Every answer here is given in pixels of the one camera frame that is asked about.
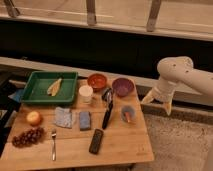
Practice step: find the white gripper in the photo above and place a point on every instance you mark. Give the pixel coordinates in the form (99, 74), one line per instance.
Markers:
(163, 91)

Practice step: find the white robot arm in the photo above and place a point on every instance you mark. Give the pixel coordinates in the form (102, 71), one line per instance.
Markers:
(173, 71)

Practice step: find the purple bowl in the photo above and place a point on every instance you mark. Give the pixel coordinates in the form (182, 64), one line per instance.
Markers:
(122, 86)

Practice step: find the red bowl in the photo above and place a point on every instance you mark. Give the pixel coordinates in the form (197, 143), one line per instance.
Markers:
(97, 81)

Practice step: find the wooden table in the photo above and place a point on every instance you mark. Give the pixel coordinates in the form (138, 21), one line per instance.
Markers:
(122, 142)

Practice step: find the white cup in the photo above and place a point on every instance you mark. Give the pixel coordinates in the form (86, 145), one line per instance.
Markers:
(86, 93)

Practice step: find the light blue cloth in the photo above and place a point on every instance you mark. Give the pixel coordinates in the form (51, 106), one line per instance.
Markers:
(63, 117)

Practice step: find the silver fork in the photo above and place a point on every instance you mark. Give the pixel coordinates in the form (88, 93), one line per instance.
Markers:
(53, 135)

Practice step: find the green plastic tray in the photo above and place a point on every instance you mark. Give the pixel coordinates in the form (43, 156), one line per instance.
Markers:
(35, 92)

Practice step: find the yellow apple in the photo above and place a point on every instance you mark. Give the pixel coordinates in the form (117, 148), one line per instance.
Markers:
(34, 118)

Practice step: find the red grape bunch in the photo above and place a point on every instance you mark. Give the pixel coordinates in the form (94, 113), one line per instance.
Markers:
(28, 138)

